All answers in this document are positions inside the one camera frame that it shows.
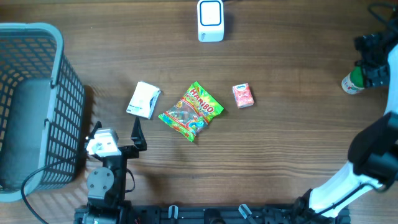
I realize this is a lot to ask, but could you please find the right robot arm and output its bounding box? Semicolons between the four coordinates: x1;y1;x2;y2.
264;30;397;223

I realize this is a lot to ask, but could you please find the black left camera cable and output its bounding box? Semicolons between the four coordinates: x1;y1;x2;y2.
21;149;91;224

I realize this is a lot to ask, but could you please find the green lid jar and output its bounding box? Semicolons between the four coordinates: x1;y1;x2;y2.
341;66;365;95

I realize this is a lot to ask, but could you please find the white barcode scanner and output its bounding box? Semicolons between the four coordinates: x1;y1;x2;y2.
197;0;224;42

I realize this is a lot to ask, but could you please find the Haribo gummy worms bag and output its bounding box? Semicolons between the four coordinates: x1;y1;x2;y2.
158;82;224;142

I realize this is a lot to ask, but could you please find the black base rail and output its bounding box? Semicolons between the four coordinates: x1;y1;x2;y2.
73;204;351;224

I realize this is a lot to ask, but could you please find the white blue paper box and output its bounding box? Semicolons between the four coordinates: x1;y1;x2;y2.
126;81;161;119

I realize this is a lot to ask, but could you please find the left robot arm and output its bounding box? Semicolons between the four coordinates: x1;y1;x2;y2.
74;117;147;224

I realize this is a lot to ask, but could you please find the grey plastic mesh basket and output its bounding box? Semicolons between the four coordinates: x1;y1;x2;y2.
1;23;85;202

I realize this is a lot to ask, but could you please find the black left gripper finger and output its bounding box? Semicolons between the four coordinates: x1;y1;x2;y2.
131;117;147;151
85;121;102;140

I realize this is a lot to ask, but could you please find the pink tissue pack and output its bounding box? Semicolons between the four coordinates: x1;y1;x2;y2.
232;83;254;109

